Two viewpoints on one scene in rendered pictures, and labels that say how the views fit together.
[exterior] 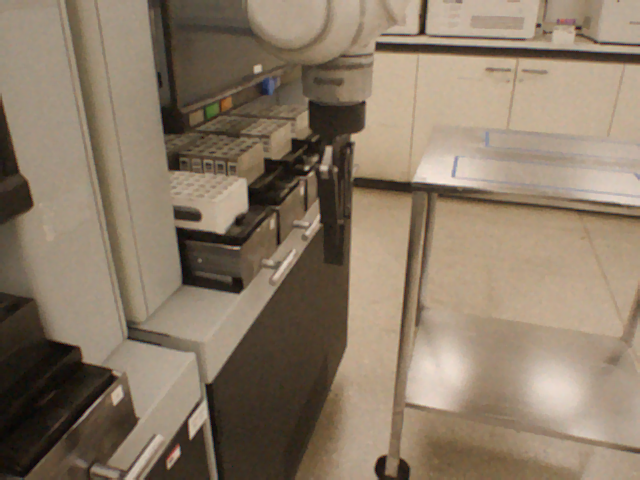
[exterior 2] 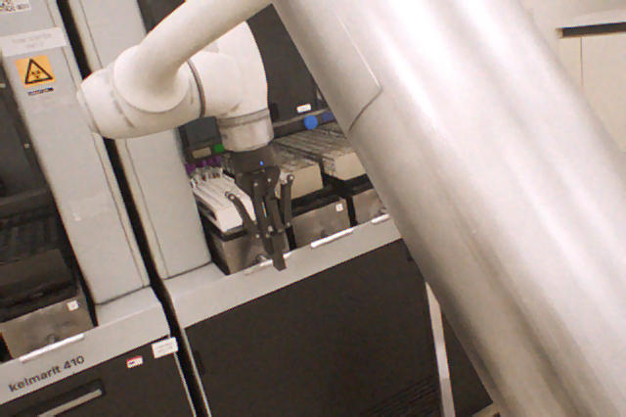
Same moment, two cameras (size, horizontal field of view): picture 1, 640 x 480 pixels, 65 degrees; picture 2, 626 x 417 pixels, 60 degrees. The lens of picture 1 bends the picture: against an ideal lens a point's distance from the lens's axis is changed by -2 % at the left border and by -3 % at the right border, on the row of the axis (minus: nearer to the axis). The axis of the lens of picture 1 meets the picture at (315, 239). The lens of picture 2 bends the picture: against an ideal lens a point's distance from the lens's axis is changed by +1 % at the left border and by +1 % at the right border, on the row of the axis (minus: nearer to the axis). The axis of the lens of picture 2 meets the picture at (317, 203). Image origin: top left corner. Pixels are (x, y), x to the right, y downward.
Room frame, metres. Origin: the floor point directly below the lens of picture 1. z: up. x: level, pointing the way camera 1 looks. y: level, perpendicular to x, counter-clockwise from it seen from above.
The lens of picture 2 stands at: (0.14, -0.79, 1.19)
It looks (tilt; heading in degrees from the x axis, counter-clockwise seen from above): 19 degrees down; 50
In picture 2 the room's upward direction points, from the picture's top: 12 degrees counter-clockwise
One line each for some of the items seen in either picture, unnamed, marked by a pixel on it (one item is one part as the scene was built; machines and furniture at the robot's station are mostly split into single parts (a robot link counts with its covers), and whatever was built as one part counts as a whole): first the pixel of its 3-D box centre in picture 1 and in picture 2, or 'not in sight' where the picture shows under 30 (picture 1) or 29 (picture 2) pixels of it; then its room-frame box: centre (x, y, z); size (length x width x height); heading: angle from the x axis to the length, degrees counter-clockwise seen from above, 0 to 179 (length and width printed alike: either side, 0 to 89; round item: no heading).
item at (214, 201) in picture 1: (149, 198); (222, 201); (0.75, 0.26, 0.83); 0.30 x 0.10 x 0.06; 73
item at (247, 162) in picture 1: (246, 165); (297, 182); (0.87, 0.12, 0.85); 0.12 x 0.02 x 0.06; 164
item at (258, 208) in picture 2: (333, 186); (258, 208); (0.65, -0.02, 0.89); 0.04 x 0.01 x 0.11; 73
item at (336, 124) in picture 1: (336, 134); (256, 170); (0.67, -0.03, 0.96); 0.08 x 0.07 x 0.09; 163
